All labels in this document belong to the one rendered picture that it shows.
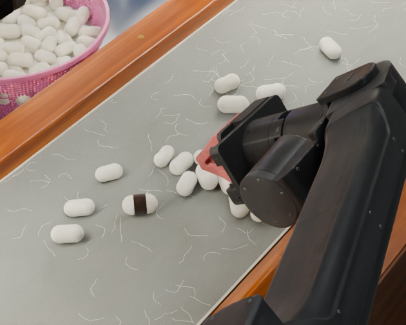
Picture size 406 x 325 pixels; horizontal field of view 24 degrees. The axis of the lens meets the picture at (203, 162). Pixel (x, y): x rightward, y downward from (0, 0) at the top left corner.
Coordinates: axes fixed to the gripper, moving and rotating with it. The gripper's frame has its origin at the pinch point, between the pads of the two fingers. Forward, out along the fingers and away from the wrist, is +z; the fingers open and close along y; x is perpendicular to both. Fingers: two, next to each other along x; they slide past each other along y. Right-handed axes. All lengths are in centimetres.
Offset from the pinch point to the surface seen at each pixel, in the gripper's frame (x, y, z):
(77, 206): -2.3, 9.3, 11.0
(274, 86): 1.0, -19.9, 6.5
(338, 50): 2.6, -31.6, 5.2
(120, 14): -14, -30, 38
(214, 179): 3.5, -2.8, 3.9
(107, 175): -2.5, 3.5, 12.0
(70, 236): -0.6, 12.8, 9.5
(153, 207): 2.0, 4.4, 6.3
